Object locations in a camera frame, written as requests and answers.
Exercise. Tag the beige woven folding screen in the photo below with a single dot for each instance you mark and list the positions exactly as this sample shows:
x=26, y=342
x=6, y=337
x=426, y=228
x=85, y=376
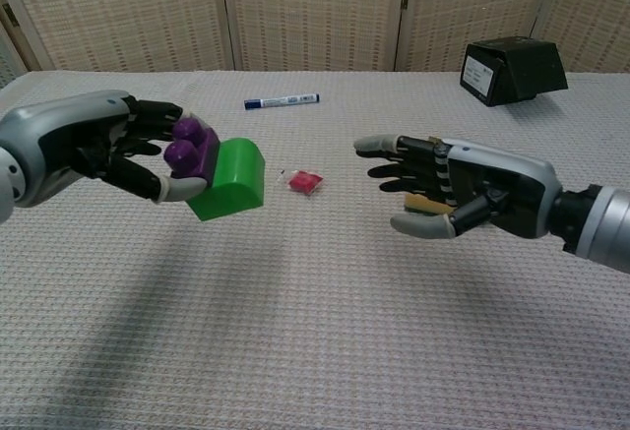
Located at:
x=315, y=12

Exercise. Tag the white woven tablecloth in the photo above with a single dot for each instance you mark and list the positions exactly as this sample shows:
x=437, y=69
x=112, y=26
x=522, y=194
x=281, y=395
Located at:
x=305, y=312

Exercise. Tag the purple toy brick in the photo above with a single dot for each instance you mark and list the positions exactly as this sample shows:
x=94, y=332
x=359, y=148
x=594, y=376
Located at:
x=189, y=152

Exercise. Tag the green toy brick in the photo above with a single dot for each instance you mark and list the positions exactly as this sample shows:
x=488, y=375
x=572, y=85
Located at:
x=236, y=179

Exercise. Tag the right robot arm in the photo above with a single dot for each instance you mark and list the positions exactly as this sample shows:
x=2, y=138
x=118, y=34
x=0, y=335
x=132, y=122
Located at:
x=600, y=228

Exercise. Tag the black cardboard box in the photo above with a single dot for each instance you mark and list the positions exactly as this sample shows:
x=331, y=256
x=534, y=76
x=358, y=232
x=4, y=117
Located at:
x=522, y=71

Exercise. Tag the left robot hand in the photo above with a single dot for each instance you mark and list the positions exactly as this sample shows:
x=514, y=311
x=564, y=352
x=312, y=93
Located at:
x=59, y=130

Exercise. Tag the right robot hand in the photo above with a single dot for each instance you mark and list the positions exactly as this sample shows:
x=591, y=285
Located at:
x=507, y=184

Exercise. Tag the blue white marker pen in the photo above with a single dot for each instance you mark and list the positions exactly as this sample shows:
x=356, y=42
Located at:
x=280, y=101

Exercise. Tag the yellow sponge with rectangular hole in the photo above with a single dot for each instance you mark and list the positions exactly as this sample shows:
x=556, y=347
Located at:
x=423, y=202

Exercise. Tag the brass padlock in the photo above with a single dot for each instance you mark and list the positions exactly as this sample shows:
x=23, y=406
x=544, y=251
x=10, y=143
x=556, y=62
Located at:
x=434, y=141

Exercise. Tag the red candy packet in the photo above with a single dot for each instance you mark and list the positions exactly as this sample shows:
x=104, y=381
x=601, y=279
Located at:
x=304, y=182

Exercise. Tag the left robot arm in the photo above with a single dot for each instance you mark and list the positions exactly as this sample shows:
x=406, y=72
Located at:
x=10, y=189

